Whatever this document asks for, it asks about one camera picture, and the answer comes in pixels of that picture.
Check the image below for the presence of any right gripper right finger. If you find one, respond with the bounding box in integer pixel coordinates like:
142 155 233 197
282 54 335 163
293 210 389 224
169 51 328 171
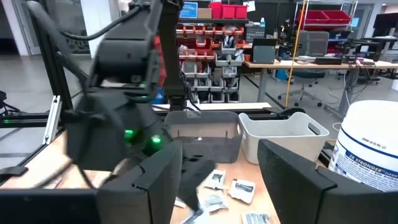
257 139 383 224

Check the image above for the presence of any dark translucent plastic bin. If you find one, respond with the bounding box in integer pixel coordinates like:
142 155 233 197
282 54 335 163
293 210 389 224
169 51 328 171
164 110 244 165

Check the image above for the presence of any light grey plastic bin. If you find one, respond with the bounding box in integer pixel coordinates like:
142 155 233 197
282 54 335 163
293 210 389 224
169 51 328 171
238 111 330 166

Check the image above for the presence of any white disinfecting wipes canister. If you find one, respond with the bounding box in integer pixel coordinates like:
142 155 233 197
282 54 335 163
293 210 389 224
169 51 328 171
327 100 398 193

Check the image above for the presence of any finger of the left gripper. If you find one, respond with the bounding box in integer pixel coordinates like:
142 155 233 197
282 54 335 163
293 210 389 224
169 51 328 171
177 158 216 212

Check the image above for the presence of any silver bracket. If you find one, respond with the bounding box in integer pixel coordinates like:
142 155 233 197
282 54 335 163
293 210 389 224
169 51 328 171
42 95 62 146

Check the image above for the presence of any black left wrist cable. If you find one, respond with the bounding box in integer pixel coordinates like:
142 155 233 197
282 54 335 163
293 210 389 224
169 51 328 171
58 4 141 41

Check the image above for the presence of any black monitor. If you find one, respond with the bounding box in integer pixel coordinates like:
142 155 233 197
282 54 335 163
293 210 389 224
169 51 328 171
372 12 398 38

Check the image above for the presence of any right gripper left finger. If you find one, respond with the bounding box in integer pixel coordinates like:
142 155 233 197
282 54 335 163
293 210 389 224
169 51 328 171
98 140 183 224

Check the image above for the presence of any yellow hanging cable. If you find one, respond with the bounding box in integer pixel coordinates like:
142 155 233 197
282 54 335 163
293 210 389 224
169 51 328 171
284 0 308 109

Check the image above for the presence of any grey office chair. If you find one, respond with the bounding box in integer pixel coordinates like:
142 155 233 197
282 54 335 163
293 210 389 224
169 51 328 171
277 30 330 109

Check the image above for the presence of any cardboard box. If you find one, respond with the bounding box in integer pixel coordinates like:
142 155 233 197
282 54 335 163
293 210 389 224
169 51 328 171
197 7 213 20

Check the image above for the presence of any large red storage bin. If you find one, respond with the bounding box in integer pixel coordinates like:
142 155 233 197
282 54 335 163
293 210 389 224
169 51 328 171
298 9 328 26
323 9 353 26

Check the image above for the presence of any light wooden work table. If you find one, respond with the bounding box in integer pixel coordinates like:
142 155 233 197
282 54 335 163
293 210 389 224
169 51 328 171
243 58 398 116

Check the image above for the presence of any blue sign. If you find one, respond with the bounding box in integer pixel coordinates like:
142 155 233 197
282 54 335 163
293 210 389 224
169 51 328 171
179 1 199 19

